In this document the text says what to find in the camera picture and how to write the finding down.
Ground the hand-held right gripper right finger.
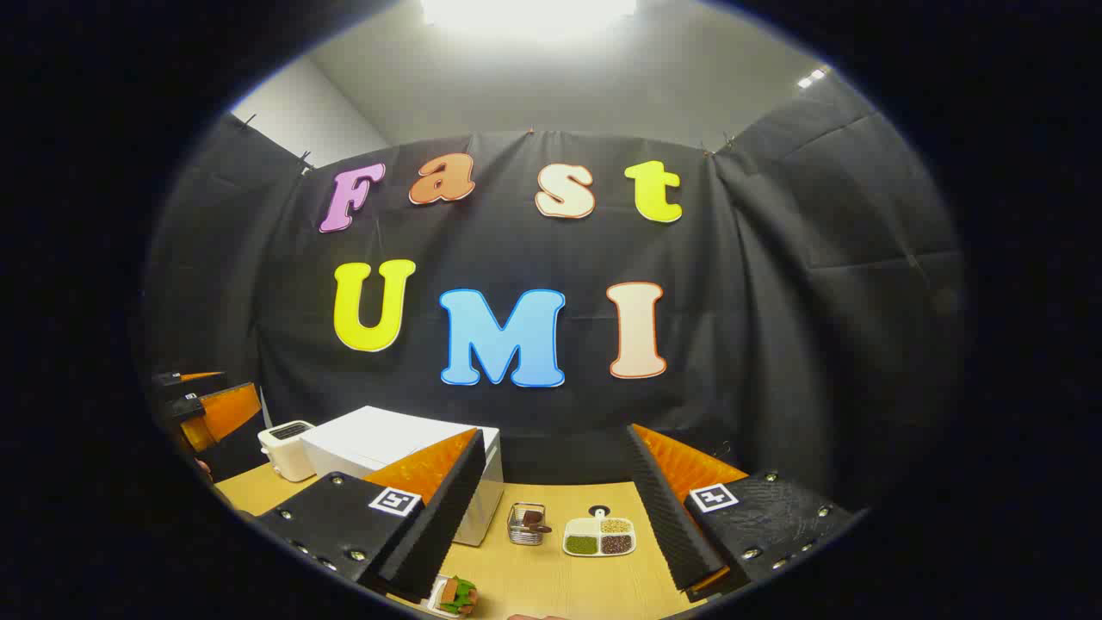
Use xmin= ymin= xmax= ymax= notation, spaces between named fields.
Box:
xmin=626 ymin=424 xmax=862 ymax=604

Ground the sandwich with green lettuce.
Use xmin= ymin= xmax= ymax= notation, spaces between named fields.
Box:
xmin=437 ymin=577 xmax=479 ymax=616

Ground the white toaster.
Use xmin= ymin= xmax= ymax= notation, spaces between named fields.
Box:
xmin=257 ymin=419 xmax=318 ymax=483

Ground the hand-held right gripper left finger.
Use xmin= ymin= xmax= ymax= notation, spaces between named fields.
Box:
xmin=256 ymin=428 xmax=487 ymax=604

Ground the white divided plate with beans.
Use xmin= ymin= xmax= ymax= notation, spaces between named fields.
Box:
xmin=562 ymin=515 xmax=637 ymax=558

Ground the metal wire basket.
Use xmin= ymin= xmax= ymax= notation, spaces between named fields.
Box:
xmin=507 ymin=503 xmax=553 ymax=546

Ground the white ribbed sandwich holder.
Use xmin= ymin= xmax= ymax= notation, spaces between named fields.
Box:
xmin=426 ymin=575 xmax=470 ymax=619

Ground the white microwave oven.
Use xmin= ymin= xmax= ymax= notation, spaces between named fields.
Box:
xmin=300 ymin=406 xmax=505 ymax=548

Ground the ceiling light panel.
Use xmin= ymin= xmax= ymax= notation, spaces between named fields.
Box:
xmin=419 ymin=0 xmax=640 ymax=40

